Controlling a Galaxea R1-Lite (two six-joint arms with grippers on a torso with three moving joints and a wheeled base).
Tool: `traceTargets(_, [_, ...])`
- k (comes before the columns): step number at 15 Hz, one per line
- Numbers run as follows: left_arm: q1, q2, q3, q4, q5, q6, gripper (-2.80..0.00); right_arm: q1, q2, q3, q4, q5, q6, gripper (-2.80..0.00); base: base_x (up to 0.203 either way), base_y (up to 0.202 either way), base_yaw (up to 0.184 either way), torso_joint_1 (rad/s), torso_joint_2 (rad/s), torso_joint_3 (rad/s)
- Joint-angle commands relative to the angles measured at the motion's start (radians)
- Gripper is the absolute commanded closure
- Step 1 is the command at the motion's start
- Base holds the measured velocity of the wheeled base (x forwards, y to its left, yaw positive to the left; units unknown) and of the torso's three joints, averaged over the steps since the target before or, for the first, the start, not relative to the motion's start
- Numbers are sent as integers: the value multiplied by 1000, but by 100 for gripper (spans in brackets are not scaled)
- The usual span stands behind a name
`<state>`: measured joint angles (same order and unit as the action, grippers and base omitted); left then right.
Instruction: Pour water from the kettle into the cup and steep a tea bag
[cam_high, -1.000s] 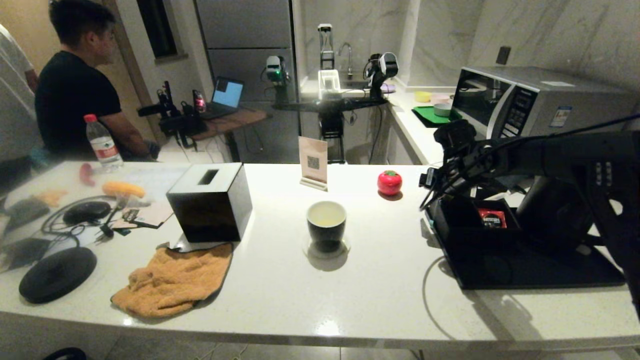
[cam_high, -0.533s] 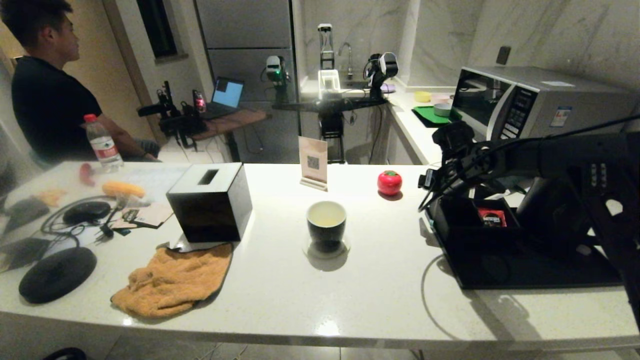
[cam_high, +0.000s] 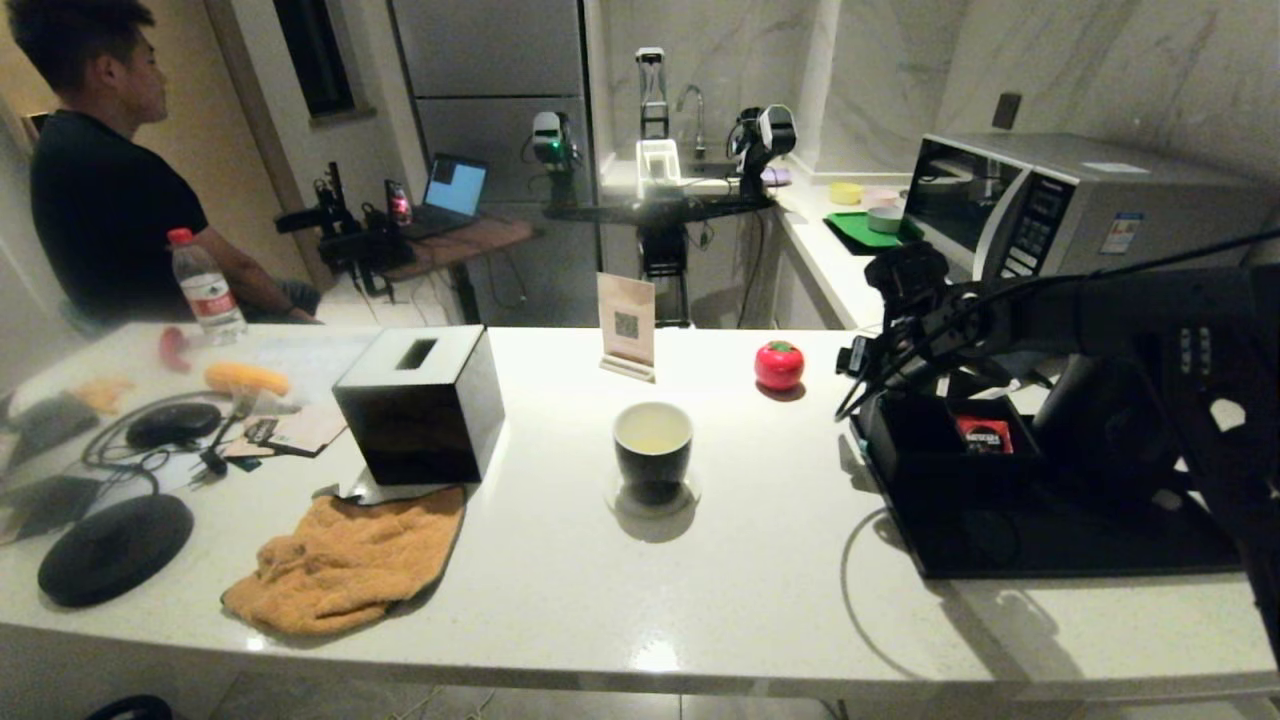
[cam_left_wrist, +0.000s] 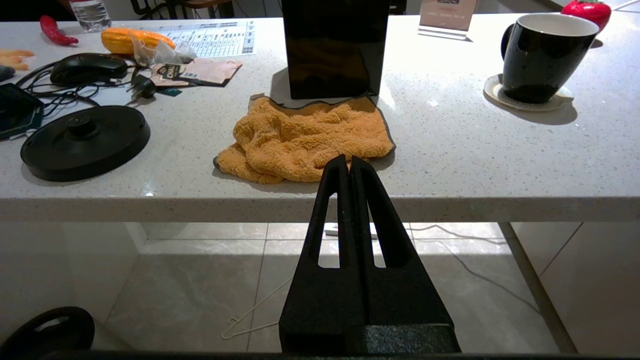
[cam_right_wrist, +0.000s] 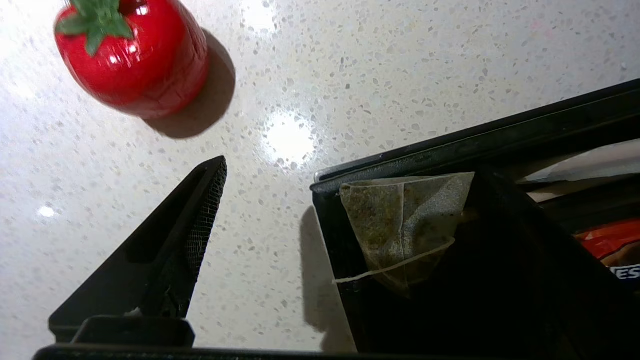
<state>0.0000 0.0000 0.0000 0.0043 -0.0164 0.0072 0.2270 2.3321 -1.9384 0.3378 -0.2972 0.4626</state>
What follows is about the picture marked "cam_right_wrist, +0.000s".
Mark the red tomato toy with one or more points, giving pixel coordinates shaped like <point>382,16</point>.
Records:
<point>135,65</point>

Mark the black compartment box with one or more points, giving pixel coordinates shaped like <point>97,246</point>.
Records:
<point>450,320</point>

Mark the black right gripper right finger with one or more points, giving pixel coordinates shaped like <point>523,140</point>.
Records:
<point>560,300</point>

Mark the red coffee sachet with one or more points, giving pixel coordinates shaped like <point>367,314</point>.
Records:
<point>610,242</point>

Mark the white stick sachet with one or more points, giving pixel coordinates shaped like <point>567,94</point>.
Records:
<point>600,160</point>

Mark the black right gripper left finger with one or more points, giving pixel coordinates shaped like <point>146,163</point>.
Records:
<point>145,280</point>

